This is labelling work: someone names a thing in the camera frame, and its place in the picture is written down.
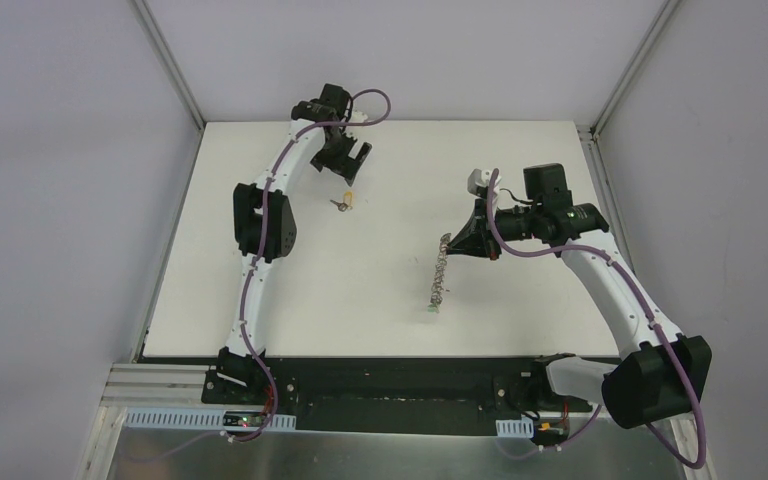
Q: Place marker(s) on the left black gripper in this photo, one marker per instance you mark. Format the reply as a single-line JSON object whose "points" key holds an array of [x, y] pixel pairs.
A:
{"points": [[336, 157]]}

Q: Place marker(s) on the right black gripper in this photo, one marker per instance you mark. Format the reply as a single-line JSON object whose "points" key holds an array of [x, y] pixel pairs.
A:
{"points": [[482, 229]]}

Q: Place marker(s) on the key with yellow tag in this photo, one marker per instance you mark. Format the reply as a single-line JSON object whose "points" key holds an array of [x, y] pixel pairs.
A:
{"points": [[345, 203]]}

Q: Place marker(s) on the metal disc with key rings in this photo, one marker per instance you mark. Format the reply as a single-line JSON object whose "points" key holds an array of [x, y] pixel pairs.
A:
{"points": [[437, 287]]}

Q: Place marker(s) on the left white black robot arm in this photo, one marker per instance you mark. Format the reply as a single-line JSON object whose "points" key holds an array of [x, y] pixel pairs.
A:
{"points": [[321, 135]]}

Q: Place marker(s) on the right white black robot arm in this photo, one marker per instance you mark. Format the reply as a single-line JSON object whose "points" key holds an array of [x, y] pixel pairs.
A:
{"points": [[662, 371]]}

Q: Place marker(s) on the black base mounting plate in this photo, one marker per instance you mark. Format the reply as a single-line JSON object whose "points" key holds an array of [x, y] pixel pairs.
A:
{"points": [[461, 396]]}

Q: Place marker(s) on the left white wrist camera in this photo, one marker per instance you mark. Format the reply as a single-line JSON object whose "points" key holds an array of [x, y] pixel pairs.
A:
{"points": [[357, 117]]}

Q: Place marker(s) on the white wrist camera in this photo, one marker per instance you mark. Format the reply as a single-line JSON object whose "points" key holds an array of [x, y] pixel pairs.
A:
{"points": [[357, 117], [478, 182]]}

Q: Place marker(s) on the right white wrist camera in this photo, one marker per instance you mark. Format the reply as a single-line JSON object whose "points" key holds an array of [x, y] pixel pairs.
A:
{"points": [[478, 182]]}

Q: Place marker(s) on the left aluminium frame post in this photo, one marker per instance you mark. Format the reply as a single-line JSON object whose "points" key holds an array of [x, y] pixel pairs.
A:
{"points": [[162, 50]]}

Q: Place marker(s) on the aluminium frame post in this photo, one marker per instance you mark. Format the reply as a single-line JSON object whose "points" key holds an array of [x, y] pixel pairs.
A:
{"points": [[634, 67], [162, 50]]}

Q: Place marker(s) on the right white slotted cable duct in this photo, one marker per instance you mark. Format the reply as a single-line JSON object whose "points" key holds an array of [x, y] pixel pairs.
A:
{"points": [[522, 427]]}

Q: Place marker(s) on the white slotted cable duct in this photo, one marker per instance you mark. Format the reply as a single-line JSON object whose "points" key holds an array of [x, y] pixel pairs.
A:
{"points": [[522, 427], [202, 419]]}

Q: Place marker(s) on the right aluminium frame post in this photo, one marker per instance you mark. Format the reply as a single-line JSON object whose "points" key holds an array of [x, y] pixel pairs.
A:
{"points": [[634, 67]]}

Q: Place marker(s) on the left white slotted cable duct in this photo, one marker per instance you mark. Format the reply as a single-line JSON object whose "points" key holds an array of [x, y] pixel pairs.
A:
{"points": [[202, 419]]}

